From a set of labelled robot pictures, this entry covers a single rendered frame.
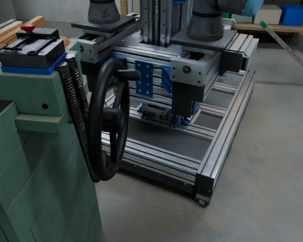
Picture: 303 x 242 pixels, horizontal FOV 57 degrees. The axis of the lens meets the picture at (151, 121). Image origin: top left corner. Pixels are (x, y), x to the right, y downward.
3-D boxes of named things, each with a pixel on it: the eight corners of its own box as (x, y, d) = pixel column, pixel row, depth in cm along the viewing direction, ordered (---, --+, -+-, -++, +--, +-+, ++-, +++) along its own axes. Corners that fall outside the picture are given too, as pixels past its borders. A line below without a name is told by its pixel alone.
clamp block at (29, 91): (60, 118, 58) (51, 78, 53) (0, 113, 59) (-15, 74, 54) (85, 84, 70) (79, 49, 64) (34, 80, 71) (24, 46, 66)
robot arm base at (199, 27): (193, 27, 124) (195, 3, 118) (226, 31, 119) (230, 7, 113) (180, 37, 113) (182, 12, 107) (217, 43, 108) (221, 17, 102)
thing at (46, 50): (50, 75, 54) (43, 47, 51) (-3, 71, 55) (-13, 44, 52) (75, 50, 64) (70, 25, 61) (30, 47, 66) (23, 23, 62)
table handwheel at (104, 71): (134, 142, 87) (107, 209, 61) (72, 137, 89) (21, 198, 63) (134, 48, 74) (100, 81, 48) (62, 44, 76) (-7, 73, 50)
